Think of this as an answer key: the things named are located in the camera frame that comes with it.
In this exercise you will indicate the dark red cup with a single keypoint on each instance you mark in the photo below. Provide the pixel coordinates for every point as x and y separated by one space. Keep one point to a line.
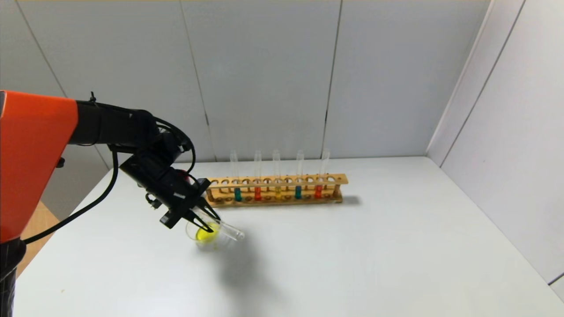
189 178

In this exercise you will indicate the glass tube with yellow pigment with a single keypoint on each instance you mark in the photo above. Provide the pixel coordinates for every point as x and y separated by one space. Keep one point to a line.
278 193
231 232

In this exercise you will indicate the clear glass dish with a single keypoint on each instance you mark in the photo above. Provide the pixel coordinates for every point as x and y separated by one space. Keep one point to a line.
216 242

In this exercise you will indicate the glass tube with red pigment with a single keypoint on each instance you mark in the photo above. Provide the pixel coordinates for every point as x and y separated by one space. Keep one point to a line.
257 194
318 191

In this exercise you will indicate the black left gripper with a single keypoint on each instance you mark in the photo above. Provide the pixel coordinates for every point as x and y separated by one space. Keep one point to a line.
186 203

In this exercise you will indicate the glass tube with blue pigment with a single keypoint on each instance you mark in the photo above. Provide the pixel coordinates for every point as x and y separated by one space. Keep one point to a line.
238 194
298 192

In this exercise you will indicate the wooden test tube rack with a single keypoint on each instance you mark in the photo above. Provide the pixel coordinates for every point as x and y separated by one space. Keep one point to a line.
286 180

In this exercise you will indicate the orange and black left arm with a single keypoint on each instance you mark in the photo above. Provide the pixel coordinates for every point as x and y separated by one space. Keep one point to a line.
35 145

